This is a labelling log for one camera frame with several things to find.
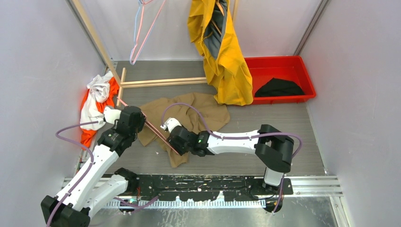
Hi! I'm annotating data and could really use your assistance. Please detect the tan brown garment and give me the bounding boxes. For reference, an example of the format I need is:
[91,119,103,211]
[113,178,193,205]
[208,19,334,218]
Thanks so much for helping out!
[137,92,231,168]

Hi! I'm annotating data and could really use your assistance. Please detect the yellow pleated skirt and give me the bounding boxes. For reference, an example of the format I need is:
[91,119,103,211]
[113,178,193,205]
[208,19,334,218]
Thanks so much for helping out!
[187,0,253,106]

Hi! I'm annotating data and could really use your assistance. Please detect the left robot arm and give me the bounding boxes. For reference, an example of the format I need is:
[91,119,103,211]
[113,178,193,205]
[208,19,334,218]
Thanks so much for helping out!
[41,106,146,227]

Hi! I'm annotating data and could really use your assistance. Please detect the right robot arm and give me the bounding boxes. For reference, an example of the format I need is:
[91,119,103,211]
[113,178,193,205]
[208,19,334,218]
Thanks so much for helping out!
[162,123,294,194]

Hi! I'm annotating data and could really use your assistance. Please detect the wooden clothes rack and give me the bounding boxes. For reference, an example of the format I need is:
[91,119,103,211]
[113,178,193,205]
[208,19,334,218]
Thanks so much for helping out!
[67,0,240,99]

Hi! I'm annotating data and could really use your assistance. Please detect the orange cloth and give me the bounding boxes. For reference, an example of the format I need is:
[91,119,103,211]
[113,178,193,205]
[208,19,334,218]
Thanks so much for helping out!
[80,78,119,147]

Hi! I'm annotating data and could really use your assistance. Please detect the white cloth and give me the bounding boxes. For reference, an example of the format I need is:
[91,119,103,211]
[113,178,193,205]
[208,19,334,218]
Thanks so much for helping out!
[80,71,113,131]

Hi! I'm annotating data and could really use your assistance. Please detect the black garment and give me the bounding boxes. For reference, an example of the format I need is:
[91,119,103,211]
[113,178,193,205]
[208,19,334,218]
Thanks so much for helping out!
[254,78,305,97]

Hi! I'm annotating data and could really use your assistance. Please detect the red plastic bin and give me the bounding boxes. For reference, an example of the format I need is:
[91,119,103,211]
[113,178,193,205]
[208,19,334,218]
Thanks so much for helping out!
[245,56,316,105]

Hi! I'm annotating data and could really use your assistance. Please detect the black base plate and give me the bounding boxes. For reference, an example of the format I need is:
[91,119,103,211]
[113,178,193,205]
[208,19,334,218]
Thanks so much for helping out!
[122,175,279,201]

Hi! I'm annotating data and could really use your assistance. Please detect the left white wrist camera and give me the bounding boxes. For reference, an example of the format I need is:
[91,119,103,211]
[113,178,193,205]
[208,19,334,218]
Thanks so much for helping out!
[103,106,122,125]

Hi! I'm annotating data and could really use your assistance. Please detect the blue wire hanger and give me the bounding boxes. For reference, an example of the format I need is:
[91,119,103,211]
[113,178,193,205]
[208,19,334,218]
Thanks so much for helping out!
[129,0,146,65]

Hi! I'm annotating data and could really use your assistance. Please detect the aluminium rail frame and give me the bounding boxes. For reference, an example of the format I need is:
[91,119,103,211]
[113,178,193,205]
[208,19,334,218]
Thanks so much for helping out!
[56,175,351,227]

